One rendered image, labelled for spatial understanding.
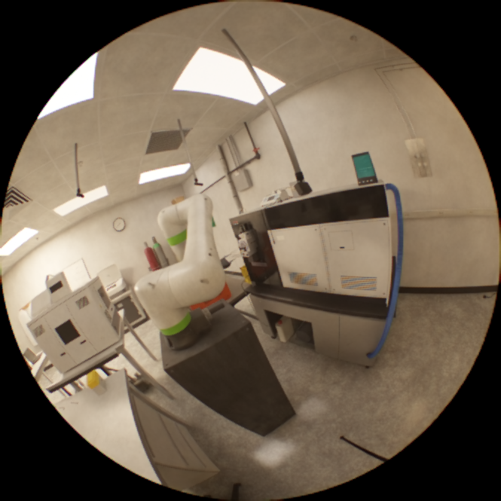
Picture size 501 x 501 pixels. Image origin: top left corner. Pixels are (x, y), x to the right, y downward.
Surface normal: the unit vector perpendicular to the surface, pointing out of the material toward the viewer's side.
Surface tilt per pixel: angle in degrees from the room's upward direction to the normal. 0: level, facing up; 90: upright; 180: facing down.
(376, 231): 90
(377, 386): 0
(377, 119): 90
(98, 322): 90
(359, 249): 90
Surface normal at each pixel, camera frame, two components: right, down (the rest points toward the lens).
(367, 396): -0.31, -0.92
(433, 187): -0.68, 0.40
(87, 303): 0.66, -0.02
